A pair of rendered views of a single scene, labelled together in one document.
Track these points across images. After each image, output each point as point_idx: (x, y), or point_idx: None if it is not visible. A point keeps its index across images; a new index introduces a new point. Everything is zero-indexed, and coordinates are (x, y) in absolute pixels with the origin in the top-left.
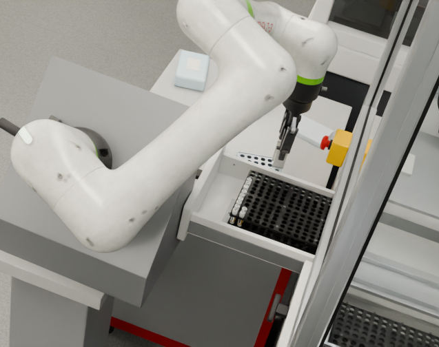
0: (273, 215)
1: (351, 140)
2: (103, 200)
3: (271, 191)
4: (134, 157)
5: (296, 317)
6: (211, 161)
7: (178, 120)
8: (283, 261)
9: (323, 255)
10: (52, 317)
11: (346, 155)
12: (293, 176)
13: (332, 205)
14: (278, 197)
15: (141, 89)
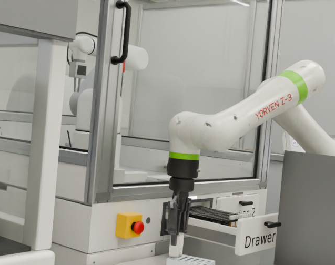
0: (223, 213)
1: (142, 194)
2: None
3: (216, 216)
4: None
5: (249, 181)
6: (259, 216)
7: (317, 123)
8: None
9: (221, 180)
10: None
11: (155, 195)
12: (191, 218)
13: (198, 182)
14: (213, 214)
15: (329, 155)
